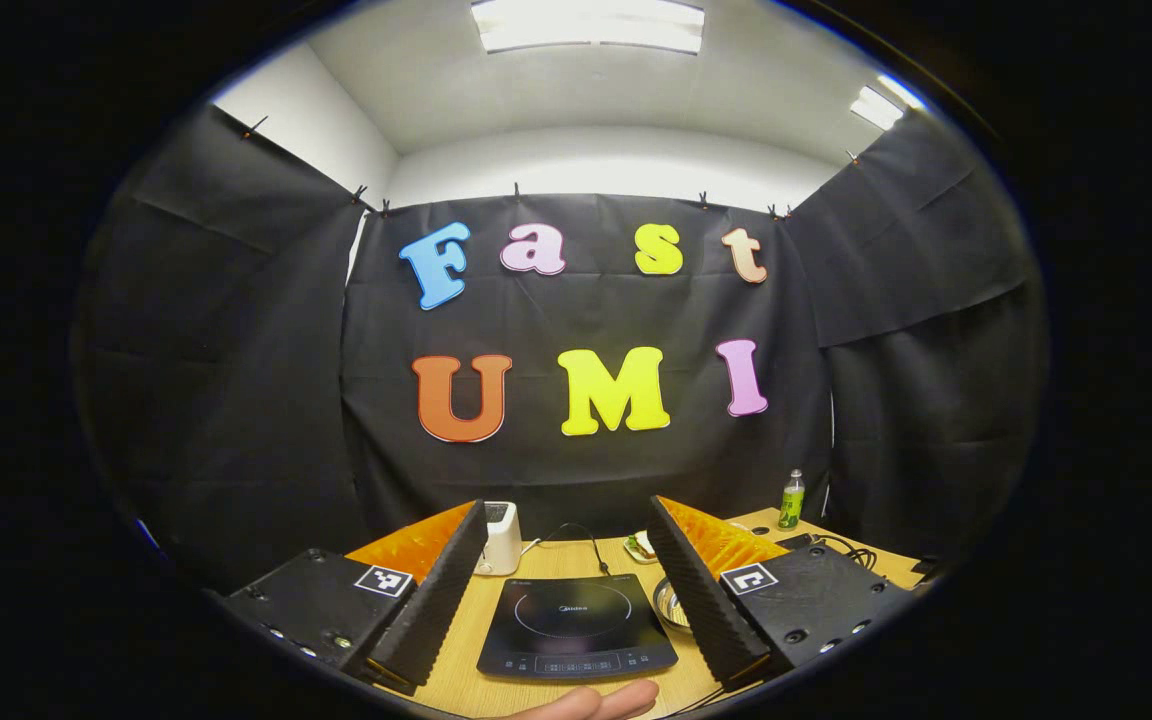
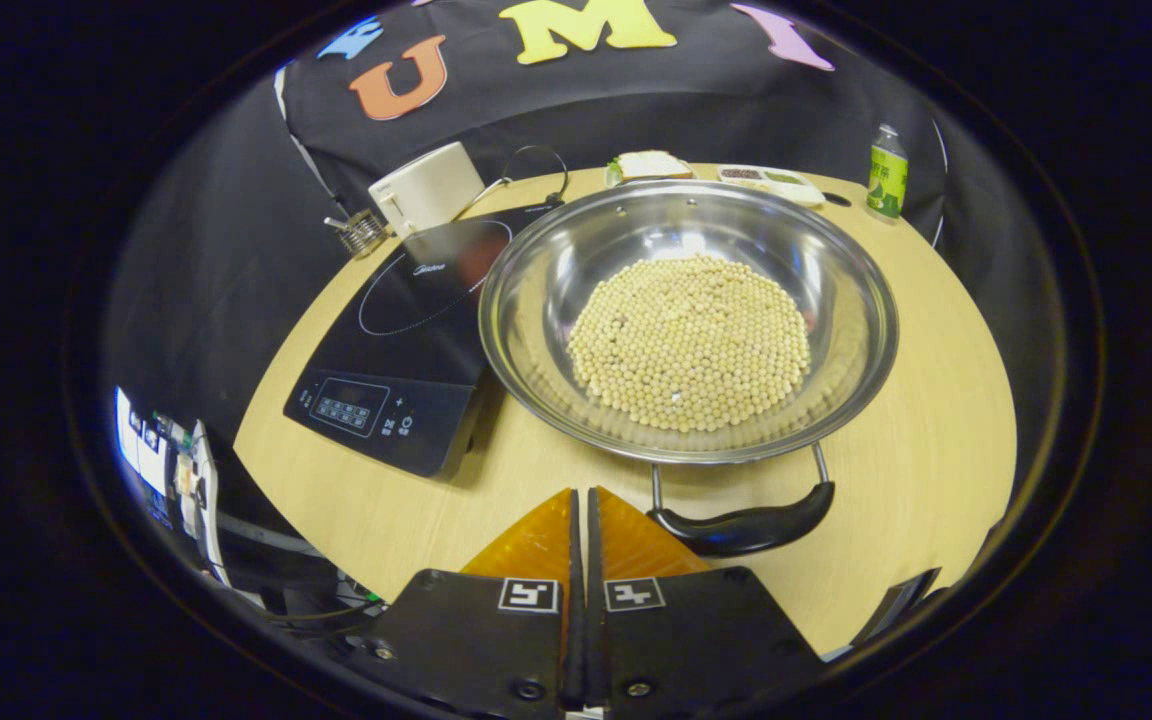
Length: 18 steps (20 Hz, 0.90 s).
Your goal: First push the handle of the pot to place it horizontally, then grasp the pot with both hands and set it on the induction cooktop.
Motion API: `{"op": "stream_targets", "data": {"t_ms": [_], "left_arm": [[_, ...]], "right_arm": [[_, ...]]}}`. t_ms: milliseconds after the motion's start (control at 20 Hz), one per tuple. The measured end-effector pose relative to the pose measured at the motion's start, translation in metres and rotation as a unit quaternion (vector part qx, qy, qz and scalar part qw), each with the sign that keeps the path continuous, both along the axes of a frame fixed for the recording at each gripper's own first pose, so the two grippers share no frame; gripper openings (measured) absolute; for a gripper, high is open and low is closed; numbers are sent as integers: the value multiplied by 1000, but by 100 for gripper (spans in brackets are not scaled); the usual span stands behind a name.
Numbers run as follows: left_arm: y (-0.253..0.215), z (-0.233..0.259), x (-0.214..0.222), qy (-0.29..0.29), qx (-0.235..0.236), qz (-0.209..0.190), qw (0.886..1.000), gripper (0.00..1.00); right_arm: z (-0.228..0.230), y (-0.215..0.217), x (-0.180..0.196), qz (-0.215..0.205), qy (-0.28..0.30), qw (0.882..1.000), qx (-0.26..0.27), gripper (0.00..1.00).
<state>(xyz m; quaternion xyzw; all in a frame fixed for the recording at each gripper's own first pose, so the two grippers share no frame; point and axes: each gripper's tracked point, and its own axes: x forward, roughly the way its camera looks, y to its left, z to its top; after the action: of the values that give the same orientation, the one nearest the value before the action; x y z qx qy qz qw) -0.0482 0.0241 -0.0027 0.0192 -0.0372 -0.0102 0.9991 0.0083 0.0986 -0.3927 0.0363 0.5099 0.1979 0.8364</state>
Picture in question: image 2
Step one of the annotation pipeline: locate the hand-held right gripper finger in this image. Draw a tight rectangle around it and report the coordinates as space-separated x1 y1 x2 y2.
586 485 827 713
356 487 580 713

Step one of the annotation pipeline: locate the black power cable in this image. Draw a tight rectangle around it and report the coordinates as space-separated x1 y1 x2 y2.
481 145 571 211

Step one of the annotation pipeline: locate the stainless steel pot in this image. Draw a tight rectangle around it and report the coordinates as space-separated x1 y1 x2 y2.
478 180 900 558

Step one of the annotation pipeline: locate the sandwich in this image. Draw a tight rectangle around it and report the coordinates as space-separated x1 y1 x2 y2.
616 150 694 183

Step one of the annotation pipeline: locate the white toaster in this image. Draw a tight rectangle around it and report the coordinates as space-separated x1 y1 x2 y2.
368 141 486 239

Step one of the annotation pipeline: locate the white divided dish with grains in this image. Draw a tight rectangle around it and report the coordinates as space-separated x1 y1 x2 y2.
716 164 827 209

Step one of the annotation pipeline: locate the small white plate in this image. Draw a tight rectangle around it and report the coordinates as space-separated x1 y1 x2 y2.
604 155 697 189

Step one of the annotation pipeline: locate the white panel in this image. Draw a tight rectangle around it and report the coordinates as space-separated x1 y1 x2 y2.
176 420 229 591

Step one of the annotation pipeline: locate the small wire basket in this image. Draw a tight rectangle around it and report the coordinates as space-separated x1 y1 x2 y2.
324 208 389 259

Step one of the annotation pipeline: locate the black induction cooktop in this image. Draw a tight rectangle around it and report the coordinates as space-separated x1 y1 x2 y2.
283 200 562 479

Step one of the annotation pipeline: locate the white box with stickers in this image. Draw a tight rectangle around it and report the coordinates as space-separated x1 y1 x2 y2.
114 388 173 506

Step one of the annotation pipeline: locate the green tea bottle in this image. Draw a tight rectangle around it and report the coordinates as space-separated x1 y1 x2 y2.
866 124 909 221

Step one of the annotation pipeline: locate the black flat object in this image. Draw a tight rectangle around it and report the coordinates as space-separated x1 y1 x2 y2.
848 567 942 649

